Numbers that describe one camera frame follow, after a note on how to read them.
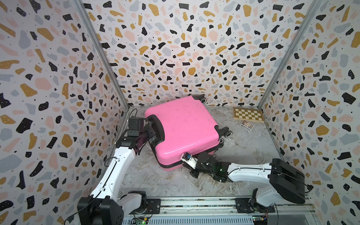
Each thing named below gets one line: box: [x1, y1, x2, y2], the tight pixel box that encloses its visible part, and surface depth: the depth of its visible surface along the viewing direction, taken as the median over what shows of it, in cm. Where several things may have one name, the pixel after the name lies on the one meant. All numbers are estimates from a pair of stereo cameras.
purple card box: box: [240, 119, 255, 131], surface depth 112 cm
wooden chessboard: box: [232, 106, 265, 124], surface depth 115 cm
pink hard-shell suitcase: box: [144, 95, 233, 172], surface depth 80 cm
